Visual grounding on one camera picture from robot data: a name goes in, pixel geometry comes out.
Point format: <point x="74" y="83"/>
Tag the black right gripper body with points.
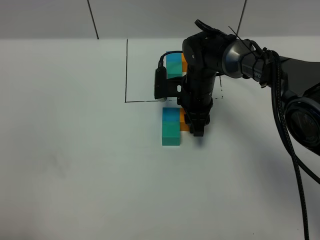
<point x="196" y="94"/>

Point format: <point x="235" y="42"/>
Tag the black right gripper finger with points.
<point x="198" y="126"/>

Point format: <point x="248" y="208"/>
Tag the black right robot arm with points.
<point x="211" y="52"/>

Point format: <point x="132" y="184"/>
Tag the orange template block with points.
<point x="184" y="63"/>

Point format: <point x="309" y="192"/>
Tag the teal template block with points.
<point x="174" y="69"/>

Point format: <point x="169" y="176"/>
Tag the blue template block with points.
<point x="174" y="56"/>

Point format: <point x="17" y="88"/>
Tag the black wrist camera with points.
<point x="160" y="84"/>

